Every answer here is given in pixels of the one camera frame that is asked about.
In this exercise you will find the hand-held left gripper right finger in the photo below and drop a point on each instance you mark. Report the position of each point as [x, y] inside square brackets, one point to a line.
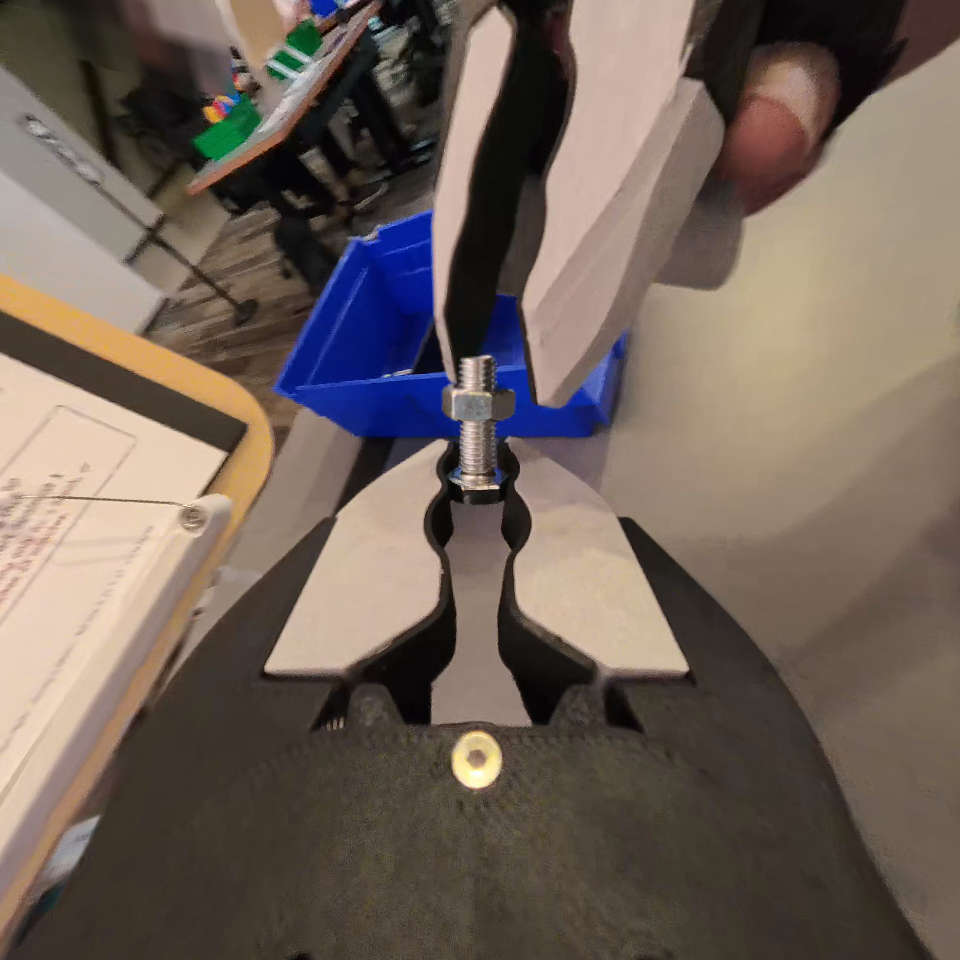
[592, 592]

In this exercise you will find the wooden stand board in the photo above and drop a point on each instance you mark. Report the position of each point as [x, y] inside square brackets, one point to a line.
[247, 450]

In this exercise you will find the silver hex bolt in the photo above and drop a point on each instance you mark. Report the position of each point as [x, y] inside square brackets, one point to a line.
[474, 450]

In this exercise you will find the green bin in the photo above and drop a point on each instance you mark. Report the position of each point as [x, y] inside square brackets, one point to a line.
[296, 49]
[225, 135]

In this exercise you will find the white metal stand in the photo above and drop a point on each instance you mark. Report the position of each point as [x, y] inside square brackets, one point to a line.
[172, 592]

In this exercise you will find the person's right hand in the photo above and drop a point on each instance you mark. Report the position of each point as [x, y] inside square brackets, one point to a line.
[780, 127]

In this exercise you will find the wooden desk with green bins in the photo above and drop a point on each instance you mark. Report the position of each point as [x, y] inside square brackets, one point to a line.
[255, 154]

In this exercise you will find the black tripod stand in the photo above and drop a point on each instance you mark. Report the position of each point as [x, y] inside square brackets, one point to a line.
[246, 310]

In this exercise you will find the blue plastic bin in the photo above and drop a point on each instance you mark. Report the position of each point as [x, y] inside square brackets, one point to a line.
[360, 409]

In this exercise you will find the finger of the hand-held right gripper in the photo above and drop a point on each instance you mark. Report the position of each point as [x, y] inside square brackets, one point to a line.
[461, 150]
[630, 150]

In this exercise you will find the silver hex nut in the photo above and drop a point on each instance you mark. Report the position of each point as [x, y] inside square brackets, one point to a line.
[465, 405]

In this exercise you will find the black bordered white sheet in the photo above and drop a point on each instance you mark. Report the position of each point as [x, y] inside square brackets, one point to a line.
[75, 487]

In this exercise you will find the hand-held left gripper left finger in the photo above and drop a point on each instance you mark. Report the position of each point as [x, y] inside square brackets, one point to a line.
[360, 585]

